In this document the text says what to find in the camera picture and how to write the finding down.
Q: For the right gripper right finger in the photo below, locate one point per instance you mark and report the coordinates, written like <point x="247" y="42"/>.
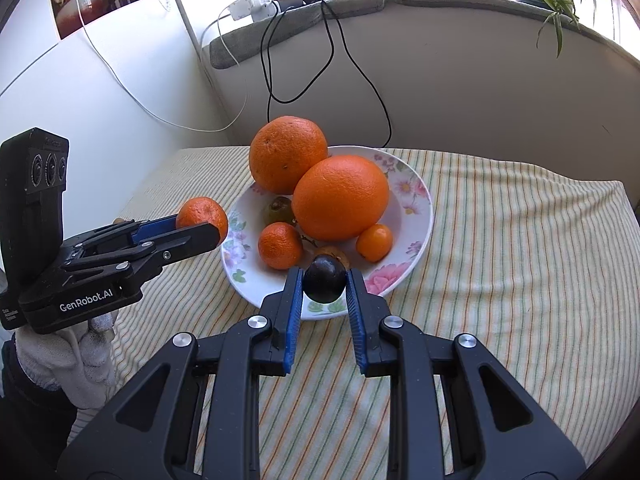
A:
<point x="455" y="411"/>

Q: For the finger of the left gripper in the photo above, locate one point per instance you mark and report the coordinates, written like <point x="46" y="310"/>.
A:
<point x="165" y="247"/>
<point x="117" y="236"/>

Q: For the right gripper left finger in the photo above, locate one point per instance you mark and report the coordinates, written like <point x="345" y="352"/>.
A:
<point x="192" y="410"/>

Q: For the small mandarin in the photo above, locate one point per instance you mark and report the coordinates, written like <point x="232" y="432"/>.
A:
<point x="202" y="209"/>

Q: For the mandarin with stem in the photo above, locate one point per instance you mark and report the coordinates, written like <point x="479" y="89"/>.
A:
<point x="280" y="246"/>

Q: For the green round fruit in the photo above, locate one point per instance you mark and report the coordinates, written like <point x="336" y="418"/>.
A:
<point x="279" y="210"/>

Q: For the large orange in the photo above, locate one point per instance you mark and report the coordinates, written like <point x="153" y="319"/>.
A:
<point x="283" y="151"/>

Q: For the dark plum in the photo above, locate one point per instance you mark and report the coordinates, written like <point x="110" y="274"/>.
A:
<point x="325" y="279"/>

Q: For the small brown fruit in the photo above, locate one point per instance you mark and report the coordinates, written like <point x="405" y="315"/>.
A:
<point x="334" y="252"/>

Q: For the medium orange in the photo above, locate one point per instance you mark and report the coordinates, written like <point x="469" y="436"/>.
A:
<point x="340" y="197"/>

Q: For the small kumquat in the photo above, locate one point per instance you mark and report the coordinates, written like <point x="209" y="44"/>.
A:
<point x="375" y="243"/>

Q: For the left hand white glove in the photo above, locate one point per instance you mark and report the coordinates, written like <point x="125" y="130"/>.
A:
<point x="76" y="360"/>

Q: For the grey sill cushion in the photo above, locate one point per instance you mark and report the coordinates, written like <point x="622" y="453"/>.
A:
<point x="402" y="39"/>

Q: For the floral white plate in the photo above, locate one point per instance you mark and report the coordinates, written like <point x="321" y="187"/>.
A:
<point x="409" y="215"/>

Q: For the white power strip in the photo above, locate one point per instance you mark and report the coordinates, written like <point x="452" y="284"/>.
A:
<point x="257" y="10"/>

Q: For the left black camera box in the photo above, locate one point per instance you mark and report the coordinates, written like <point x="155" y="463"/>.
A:
<point x="33" y="179"/>

